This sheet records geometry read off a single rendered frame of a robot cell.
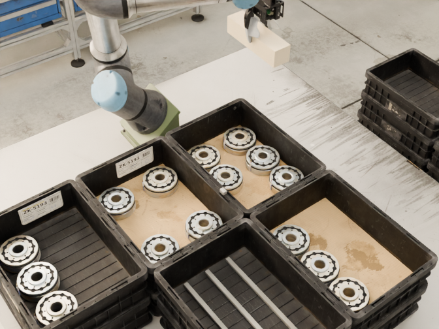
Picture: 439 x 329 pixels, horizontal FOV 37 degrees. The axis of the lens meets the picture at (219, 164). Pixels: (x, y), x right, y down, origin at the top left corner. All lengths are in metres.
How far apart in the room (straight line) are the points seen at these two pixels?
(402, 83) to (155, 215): 1.48
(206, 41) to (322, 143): 1.85
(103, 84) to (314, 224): 0.77
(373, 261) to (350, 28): 2.58
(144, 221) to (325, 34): 2.51
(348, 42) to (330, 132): 1.78
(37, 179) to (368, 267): 1.09
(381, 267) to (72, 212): 0.87
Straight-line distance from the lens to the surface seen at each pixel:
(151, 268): 1.64
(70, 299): 1.70
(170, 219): 1.86
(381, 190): 2.18
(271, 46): 2.02
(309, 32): 4.13
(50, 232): 1.89
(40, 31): 3.67
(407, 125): 2.78
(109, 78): 2.06
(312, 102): 2.47
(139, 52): 3.94
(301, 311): 1.70
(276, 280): 1.74
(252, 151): 2.01
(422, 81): 3.02
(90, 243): 1.84
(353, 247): 1.84
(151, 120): 2.15
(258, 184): 1.96
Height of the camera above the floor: 2.24
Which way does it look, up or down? 45 degrees down
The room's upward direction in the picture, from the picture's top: 1 degrees clockwise
